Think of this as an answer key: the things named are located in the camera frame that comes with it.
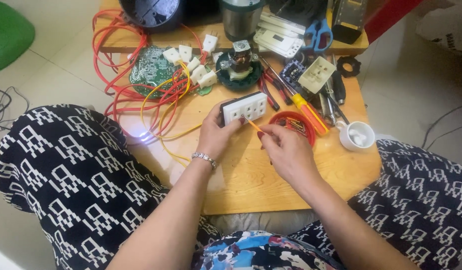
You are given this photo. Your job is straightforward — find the person's left hand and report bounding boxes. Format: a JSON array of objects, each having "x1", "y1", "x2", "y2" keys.
[{"x1": 195, "y1": 99, "x2": 247, "y2": 167}]

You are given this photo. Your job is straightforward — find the white ceramic cup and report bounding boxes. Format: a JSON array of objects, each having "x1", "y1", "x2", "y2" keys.
[{"x1": 335, "y1": 120, "x2": 376, "y2": 152}]

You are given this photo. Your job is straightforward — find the black round housing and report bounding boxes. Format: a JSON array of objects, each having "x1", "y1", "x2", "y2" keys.
[{"x1": 118, "y1": 0, "x2": 185, "y2": 33}]

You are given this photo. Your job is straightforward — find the red round plastic lid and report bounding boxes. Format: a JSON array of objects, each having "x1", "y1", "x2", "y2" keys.
[{"x1": 268, "y1": 110, "x2": 317, "y2": 147}]

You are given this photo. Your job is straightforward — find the green circuit board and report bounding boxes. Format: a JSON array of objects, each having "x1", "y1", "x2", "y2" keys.
[{"x1": 128, "y1": 45, "x2": 213, "y2": 100}]

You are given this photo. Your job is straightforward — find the silver metal tools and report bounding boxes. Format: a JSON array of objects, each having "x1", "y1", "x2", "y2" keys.
[{"x1": 318, "y1": 85, "x2": 350, "y2": 127}]

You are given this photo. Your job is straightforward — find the cluster of white plugs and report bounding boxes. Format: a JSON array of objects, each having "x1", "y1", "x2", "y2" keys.
[{"x1": 162, "y1": 34, "x2": 225, "y2": 90}]

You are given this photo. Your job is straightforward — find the black and yellow meter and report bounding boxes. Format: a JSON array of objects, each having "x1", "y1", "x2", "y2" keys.
[{"x1": 331, "y1": 0, "x2": 367, "y2": 45}]

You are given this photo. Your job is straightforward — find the steel cup with green rim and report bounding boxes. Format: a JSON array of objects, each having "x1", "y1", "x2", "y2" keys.
[{"x1": 219, "y1": 0, "x2": 266, "y2": 42}]

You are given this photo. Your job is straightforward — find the black bag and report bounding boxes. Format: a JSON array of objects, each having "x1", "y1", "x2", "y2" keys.
[{"x1": 268, "y1": 0, "x2": 330, "y2": 28}]

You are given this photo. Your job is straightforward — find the silver bracelet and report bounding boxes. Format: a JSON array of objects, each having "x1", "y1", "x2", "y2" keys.
[{"x1": 191, "y1": 151, "x2": 219, "y2": 171}]

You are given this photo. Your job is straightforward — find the blue handled scissors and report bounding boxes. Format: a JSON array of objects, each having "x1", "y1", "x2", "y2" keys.
[{"x1": 302, "y1": 0, "x2": 334, "y2": 53}]

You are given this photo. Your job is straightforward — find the black toothed ring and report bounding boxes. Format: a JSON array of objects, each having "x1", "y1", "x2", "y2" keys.
[{"x1": 336, "y1": 56, "x2": 362, "y2": 79}]

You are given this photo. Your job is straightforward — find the grey cushion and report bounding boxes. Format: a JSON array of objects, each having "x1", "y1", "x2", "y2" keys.
[{"x1": 208, "y1": 208, "x2": 319, "y2": 238}]

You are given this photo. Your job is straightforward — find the yellow orange handled screwdriver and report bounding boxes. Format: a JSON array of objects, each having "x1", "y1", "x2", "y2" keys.
[{"x1": 260, "y1": 56, "x2": 330, "y2": 136}]

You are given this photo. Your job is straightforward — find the person's right hand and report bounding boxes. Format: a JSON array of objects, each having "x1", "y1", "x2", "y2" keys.
[{"x1": 257, "y1": 124, "x2": 322, "y2": 190}]

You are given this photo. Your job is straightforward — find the yellow wires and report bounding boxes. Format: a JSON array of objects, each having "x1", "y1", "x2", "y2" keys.
[{"x1": 140, "y1": 61, "x2": 204, "y2": 168}]

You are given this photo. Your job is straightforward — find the stack of white switch plates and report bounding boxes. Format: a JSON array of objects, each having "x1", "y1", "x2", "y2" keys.
[{"x1": 253, "y1": 11, "x2": 307, "y2": 59}]

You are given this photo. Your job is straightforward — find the black cables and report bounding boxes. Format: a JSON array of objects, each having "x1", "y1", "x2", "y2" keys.
[
  {"x1": 0, "y1": 85, "x2": 31, "y2": 133},
  {"x1": 421, "y1": 102, "x2": 462, "y2": 151}
]

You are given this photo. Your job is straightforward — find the white socket block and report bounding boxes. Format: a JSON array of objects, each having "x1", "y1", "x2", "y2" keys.
[{"x1": 297, "y1": 56, "x2": 337, "y2": 95}]

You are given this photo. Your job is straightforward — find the person's left leg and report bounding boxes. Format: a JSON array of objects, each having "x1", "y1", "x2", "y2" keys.
[{"x1": 0, "y1": 104, "x2": 224, "y2": 270}]

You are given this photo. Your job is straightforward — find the red panel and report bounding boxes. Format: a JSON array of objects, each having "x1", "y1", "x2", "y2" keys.
[{"x1": 364, "y1": 0, "x2": 424, "y2": 35}]

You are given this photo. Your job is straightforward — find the white sack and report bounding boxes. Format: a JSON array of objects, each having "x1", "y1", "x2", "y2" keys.
[{"x1": 415, "y1": 0, "x2": 462, "y2": 58}]

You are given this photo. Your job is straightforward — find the white triple socket outlet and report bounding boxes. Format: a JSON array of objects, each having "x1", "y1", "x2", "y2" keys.
[{"x1": 220, "y1": 91, "x2": 268, "y2": 128}]

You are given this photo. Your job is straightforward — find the colourful patterned shirt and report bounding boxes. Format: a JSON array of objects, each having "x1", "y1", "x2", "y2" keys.
[{"x1": 191, "y1": 230, "x2": 346, "y2": 270}]

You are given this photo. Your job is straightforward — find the blue black socket module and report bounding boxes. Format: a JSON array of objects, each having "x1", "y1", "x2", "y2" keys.
[{"x1": 278, "y1": 59, "x2": 306, "y2": 88}]

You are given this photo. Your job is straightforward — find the green plastic stool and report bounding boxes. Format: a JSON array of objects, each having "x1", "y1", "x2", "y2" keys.
[{"x1": 0, "y1": 0, "x2": 36, "y2": 74}]

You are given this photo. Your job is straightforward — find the red handled pliers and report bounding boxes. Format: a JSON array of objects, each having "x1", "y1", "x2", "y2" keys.
[{"x1": 257, "y1": 68, "x2": 292, "y2": 112}]

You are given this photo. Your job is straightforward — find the heap of small brass screws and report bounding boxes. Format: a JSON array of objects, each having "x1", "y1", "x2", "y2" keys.
[{"x1": 280, "y1": 117, "x2": 306, "y2": 134}]

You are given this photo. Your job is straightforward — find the black handled screwdriver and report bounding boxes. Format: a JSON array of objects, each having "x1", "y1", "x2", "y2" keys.
[{"x1": 330, "y1": 53, "x2": 347, "y2": 106}]

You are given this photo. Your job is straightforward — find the electric motor on green base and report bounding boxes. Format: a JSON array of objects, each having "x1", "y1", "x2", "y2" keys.
[{"x1": 215, "y1": 40, "x2": 264, "y2": 92}]

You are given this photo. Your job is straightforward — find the white pieces in cup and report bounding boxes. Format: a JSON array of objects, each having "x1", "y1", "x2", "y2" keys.
[{"x1": 348, "y1": 128, "x2": 368, "y2": 147}]

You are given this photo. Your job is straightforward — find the bundle of red wires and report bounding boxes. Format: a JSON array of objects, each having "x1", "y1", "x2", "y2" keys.
[{"x1": 91, "y1": 9, "x2": 209, "y2": 140}]

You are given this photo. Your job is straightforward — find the small orange screwdriver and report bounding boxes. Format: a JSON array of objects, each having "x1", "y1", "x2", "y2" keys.
[{"x1": 242, "y1": 115, "x2": 265, "y2": 134}]

